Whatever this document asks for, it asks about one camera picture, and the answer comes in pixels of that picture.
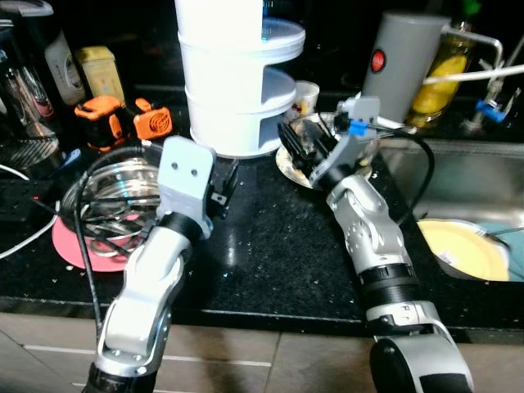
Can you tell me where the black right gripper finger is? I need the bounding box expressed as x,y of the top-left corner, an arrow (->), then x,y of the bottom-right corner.
278,123 -> 302,169
292,123 -> 316,163

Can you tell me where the white printed mug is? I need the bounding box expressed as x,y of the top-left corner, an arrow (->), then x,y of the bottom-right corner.
291,80 -> 321,120

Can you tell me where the white tiered storage rack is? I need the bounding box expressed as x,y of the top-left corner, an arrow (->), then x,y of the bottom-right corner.
174,0 -> 306,159

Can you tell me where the orange device with fan grille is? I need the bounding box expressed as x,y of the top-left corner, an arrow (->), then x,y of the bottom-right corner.
131,98 -> 174,142

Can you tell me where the large steel bowl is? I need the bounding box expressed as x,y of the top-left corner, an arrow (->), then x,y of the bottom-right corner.
59,154 -> 167,256

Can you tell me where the grey cylinder with red button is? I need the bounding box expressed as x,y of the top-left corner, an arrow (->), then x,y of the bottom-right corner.
360,10 -> 452,125

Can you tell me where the yellow oil bottle green cap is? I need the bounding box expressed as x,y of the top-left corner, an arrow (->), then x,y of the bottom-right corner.
407,0 -> 481,129

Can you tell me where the steel sink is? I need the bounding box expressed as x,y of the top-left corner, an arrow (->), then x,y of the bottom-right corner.
378,138 -> 524,283

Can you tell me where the orange and black tool battery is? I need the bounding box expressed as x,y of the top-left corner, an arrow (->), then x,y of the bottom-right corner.
74,95 -> 125,153

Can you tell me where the pink round mat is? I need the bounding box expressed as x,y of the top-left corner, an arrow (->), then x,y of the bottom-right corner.
51,215 -> 136,273

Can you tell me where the yellow tin box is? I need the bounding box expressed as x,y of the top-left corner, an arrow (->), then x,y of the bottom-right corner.
75,46 -> 126,104

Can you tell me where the yellow plate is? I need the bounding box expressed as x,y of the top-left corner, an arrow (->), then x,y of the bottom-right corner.
416,219 -> 511,282

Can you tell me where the grey cabinet front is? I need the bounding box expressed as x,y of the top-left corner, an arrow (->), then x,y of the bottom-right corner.
0,311 -> 524,393

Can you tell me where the blue valve clip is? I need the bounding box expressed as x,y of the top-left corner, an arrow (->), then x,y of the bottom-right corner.
475,98 -> 503,124

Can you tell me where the black bottle with white label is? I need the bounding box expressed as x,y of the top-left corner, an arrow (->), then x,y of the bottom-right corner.
20,0 -> 88,107

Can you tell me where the black power strip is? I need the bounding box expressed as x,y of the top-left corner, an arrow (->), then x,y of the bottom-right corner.
0,176 -> 60,224

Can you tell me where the thin dark utensil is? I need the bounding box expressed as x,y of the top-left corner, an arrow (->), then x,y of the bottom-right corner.
483,226 -> 524,239

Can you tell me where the steel faucet pipe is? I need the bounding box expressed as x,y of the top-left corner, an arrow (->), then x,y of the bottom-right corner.
442,27 -> 521,136

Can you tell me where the steel kettle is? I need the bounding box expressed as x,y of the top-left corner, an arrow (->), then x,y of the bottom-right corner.
0,20 -> 60,169

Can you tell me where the teal plate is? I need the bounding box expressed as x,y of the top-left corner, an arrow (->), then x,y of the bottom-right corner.
477,223 -> 524,282

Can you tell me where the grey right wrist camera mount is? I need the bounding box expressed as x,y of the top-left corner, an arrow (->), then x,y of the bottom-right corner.
311,96 -> 382,187

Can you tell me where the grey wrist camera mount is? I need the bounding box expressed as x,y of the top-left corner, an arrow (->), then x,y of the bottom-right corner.
156,137 -> 217,239
311,96 -> 382,187

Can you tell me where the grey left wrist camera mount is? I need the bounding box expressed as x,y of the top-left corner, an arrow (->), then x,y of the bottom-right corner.
156,137 -> 217,239

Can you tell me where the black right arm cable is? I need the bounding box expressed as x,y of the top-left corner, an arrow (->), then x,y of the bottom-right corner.
373,123 -> 436,226

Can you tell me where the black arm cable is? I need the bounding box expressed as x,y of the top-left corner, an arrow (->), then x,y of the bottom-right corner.
373,123 -> 436,226
72,146 -> 165,337

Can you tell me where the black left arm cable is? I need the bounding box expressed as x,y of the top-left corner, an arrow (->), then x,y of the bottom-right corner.
72,146 -> 165,337

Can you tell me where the blue handled utensil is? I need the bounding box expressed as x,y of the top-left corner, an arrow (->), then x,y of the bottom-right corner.
56,147 -> 82,169

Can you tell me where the white hose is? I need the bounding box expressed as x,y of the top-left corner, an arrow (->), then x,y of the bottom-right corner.
422,64 -> 524,87

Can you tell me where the white power cable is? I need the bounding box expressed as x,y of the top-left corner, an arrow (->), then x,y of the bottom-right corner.
0,164 -> 56,260

